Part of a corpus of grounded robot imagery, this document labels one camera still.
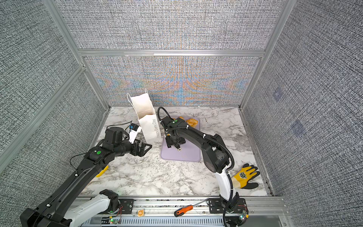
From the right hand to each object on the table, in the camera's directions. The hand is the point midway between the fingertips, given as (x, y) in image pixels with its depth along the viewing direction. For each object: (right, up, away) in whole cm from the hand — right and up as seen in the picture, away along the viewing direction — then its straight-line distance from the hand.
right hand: (174, 143), depth 91 cm
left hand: (-15, +2, -16) cm, 22 cm away
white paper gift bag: (-22, +23, +9) cm, 33 cm away
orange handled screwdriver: (+6, -30, -19) cm, 37 cm away
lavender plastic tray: (+10, -6, +1) cm, 11 cm away
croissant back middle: (+5, +17, +19) cm, 26 cm away
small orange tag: (-16, -32, -21) cm, 41 cm away
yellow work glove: (+38, -19, -12) cm, 44 cm away
